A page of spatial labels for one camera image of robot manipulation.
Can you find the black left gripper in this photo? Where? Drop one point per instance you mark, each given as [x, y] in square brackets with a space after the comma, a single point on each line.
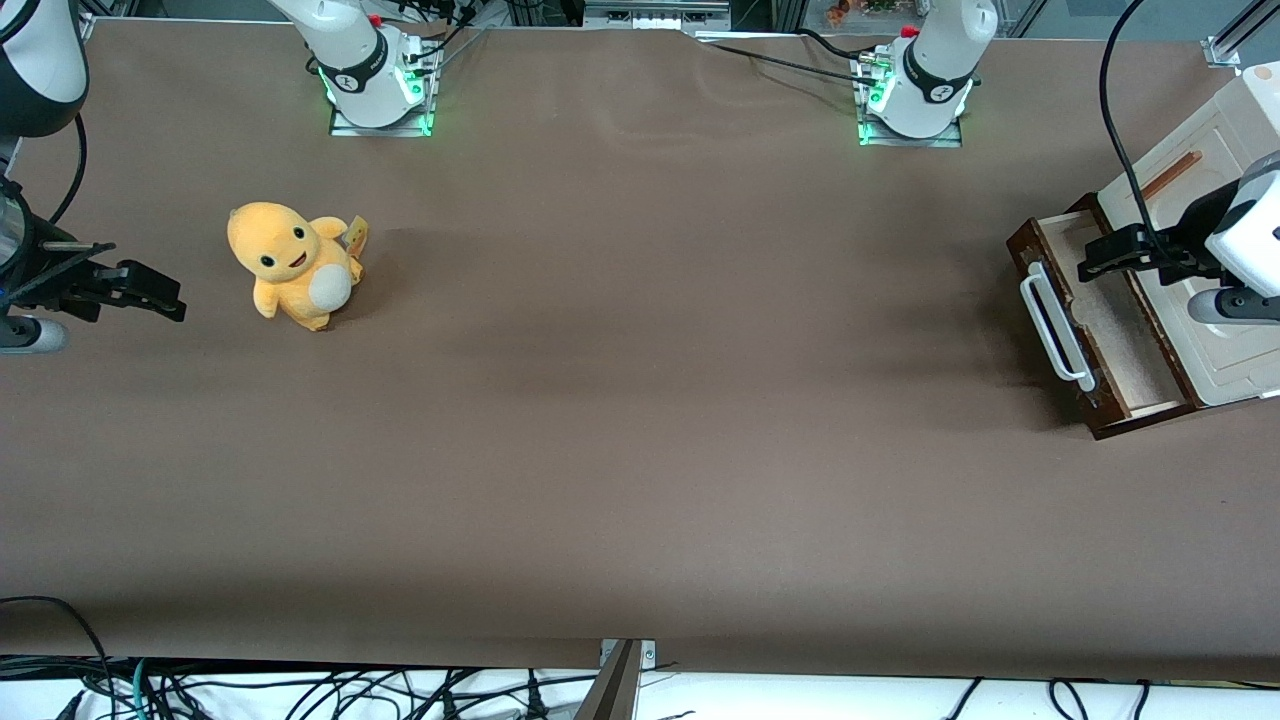
[1191, 234]

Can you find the dark metal post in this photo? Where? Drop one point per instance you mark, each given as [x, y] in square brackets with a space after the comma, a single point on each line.
[610, 695]

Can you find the white and wood cabinet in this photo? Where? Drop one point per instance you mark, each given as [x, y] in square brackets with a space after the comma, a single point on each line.
[1235, 360]

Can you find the table cover sheet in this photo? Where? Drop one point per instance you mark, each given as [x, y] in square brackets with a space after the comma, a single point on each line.
[640, 420]

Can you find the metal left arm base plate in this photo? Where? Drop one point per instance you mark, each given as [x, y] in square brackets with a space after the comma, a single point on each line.
[910, 140]

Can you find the orange plush toy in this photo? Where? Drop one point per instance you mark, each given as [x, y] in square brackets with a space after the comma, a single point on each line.
[295, 270]

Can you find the dark wood drawer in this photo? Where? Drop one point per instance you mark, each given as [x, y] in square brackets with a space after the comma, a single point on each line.
[1120, 340]

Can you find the grey equipment rail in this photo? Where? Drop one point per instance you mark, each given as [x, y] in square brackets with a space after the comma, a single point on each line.
[655, 15]

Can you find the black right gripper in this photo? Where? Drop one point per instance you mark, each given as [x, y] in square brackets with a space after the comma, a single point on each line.
[42, 273]

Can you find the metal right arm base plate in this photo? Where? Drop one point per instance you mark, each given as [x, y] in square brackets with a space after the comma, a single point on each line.
[380, 130]

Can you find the aluminium frame strut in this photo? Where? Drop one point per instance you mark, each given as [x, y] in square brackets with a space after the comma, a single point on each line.
[1235, 35]

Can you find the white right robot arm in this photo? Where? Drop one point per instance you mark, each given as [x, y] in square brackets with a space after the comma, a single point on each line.
[360, 60]

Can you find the silver metal bracket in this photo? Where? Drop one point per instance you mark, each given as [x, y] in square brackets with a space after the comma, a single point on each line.
[648, 652]

